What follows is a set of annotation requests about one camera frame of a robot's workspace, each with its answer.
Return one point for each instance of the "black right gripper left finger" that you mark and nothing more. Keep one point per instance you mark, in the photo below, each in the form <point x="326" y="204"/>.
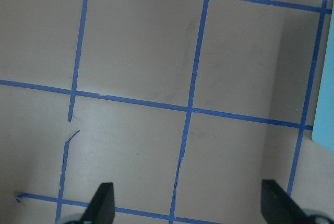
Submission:
<point x="101" y="209"/>

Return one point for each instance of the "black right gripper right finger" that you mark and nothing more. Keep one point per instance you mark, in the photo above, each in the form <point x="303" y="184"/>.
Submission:
<point x="278" y="207"/>

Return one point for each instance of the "turquoise plastic bin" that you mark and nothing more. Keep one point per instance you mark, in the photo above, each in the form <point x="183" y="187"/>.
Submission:
<point x="323" y="122"/>

